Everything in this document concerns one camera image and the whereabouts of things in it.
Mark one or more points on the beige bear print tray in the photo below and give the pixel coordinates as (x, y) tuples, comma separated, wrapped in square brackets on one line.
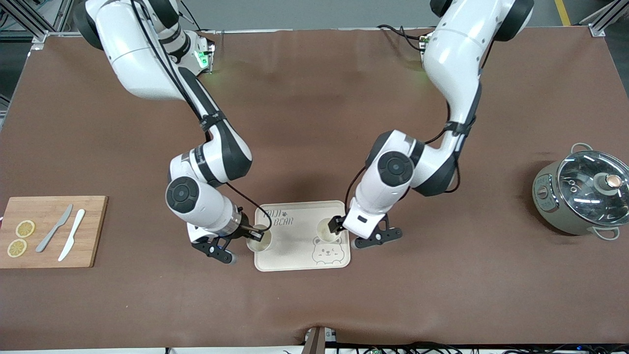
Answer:
[(295, 255)]

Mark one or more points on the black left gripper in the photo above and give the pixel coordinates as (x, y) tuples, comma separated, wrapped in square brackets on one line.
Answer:
[(336, 224)]

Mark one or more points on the glass pot lid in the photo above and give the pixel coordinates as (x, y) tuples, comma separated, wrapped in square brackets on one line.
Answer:
[(585, 189)]

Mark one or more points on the brown table cover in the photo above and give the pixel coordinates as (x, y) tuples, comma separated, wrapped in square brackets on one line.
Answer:
[(314, 123)]

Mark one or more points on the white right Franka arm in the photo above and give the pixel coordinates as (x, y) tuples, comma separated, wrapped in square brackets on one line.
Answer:
[(142, 59)]

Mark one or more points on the grey plastic knife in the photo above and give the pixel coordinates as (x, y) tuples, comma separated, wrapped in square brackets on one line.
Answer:
[(54, 228)]

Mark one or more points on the white plastic knife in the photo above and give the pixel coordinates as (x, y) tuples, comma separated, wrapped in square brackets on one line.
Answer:
[(72, 236)]

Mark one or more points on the green electric cooking pot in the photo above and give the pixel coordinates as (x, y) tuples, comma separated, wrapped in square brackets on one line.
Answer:
[(553, 209)]

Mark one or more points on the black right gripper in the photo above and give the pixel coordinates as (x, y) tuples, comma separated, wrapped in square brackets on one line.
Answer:
[(247, 230)]

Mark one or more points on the aluminium frame profile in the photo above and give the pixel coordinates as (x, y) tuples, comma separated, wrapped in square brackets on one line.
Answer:
[(29, 19), (604, 17)]

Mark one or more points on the white IKEA cup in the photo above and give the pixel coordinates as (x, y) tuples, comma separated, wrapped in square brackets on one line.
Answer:
[(259, 243), (325, 231)]

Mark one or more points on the bamboo cutting board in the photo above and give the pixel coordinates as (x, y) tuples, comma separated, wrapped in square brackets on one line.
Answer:
[(88, 246)]

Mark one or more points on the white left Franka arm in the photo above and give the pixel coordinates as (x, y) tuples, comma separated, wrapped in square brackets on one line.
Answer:
[(452, 59)]

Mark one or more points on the lemon slice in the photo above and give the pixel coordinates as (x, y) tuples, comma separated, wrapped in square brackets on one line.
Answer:
[(17, 248), (25, 228)]

